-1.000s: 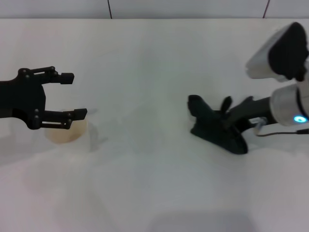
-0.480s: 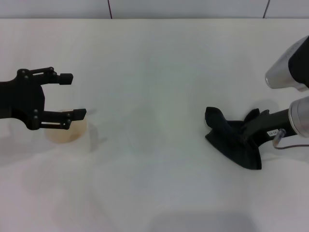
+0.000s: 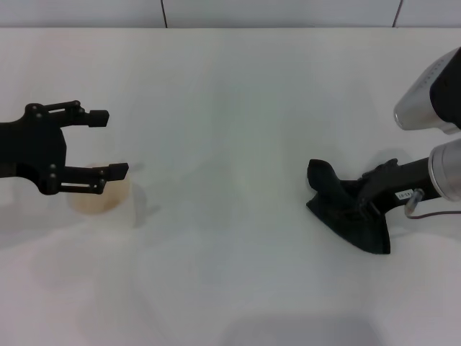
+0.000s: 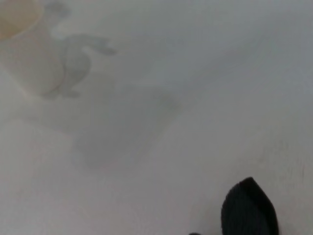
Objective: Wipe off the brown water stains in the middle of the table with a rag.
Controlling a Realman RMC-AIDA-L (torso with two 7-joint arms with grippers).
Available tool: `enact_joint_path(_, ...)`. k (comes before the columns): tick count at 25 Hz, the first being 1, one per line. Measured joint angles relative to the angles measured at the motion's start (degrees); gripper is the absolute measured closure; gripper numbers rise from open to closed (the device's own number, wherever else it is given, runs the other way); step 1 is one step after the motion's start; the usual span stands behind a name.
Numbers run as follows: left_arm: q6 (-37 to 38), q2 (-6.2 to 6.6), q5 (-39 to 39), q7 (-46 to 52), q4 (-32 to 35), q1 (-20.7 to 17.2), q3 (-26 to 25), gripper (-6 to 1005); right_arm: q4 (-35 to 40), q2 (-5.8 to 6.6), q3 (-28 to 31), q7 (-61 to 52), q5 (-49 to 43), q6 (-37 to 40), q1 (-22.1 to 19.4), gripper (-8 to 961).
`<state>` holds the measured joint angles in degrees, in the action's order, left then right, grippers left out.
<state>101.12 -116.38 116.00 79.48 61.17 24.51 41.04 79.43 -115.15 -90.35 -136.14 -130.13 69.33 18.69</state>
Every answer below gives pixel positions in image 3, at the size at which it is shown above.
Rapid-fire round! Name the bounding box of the thin cable with clear plug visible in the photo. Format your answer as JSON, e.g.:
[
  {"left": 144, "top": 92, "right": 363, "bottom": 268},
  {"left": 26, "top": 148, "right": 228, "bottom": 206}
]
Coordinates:
[{"left": 404, "top": 187, "right": 461, "bottom": 220}]

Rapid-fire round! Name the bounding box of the translucent plastic cup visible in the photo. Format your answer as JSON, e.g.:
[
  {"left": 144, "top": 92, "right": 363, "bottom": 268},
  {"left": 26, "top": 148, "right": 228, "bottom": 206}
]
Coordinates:
[{"left": 66, "top": 163, "right": 149, "bottom": 229}]

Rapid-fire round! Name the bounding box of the dark blue rag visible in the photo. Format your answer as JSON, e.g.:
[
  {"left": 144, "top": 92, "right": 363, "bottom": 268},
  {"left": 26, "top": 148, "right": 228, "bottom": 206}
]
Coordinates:
[{"left": 305, "top": 158, "right": 392, "bottom": 257}]

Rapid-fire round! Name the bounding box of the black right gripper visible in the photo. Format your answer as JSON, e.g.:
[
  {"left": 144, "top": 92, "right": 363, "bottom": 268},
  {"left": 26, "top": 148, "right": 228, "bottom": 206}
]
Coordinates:
[{"left": 354, "top": 157, "right": 443, "bottom": 218}]

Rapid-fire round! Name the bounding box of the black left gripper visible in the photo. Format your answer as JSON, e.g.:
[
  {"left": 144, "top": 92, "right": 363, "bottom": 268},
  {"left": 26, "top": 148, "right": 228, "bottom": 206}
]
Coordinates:
[{"left": 0, "top": 99, "right": 130, "bottom": 196}]

